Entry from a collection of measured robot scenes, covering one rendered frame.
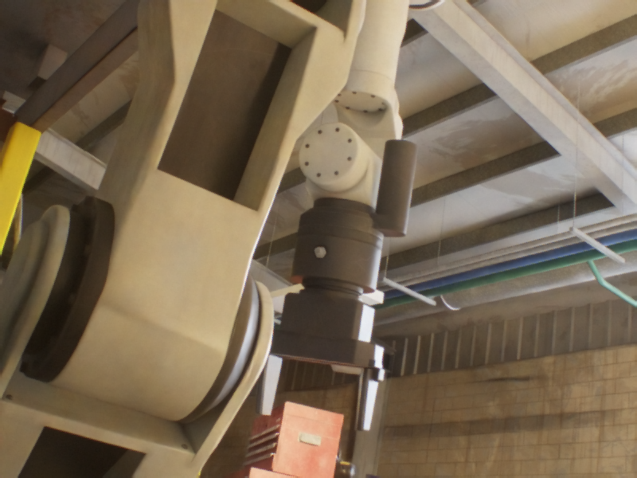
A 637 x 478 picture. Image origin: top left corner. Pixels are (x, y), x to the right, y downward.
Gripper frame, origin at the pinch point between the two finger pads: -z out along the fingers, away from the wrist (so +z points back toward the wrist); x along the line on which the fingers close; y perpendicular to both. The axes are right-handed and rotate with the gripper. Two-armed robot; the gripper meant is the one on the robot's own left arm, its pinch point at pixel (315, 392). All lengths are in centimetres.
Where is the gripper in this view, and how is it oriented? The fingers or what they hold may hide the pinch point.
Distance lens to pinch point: 85.0
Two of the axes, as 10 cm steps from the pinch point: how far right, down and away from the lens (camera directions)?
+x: 9.1, 0.7, -4.2
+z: 1.6, -9.7, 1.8
